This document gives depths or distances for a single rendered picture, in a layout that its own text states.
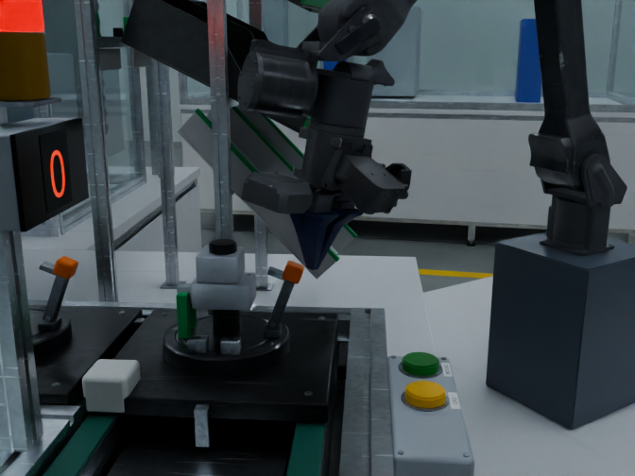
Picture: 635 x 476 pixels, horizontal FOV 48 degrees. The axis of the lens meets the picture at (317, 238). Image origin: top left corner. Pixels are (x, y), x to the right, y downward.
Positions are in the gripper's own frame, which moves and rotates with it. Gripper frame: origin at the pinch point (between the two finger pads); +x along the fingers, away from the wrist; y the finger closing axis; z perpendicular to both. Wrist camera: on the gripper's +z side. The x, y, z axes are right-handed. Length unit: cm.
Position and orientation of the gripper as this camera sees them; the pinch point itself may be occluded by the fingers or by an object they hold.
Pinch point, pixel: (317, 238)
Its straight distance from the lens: 75.5
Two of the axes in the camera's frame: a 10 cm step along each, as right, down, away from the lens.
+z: 7.3, 2.9, -6.3
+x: -1.7, 9.5, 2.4
